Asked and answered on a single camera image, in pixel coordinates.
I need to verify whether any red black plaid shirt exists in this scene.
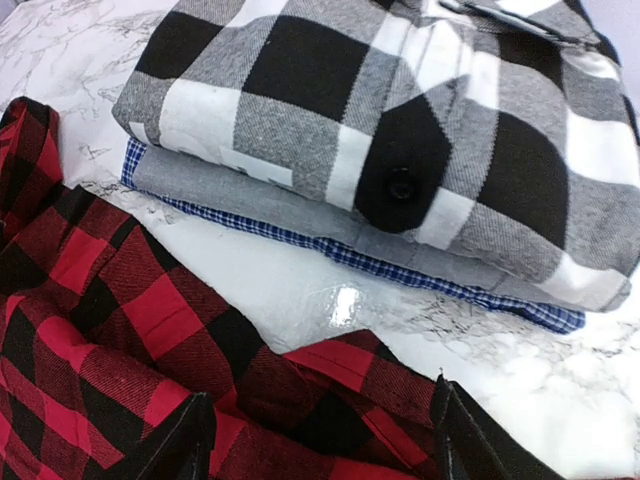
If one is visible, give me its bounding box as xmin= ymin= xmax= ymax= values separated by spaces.
xmin=1 ymin=97 xmax=440 ymax=479

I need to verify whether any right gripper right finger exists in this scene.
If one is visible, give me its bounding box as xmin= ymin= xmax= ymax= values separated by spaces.
xmin=432 ymin=376 xmax=562 ymax=480

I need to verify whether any blue checked folded shirt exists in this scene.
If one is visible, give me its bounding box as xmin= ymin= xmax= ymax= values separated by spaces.
xmin=121 ymin=138 xmax=586 ymax=334

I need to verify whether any black white plaid folded shirt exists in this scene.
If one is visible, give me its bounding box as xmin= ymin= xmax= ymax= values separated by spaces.
xmin=113 ymin=1 xmax=639 ymax=312

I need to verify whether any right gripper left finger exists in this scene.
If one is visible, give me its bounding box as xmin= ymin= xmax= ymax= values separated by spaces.
xmin=107 ymin=393 xmax=216 ymax=480

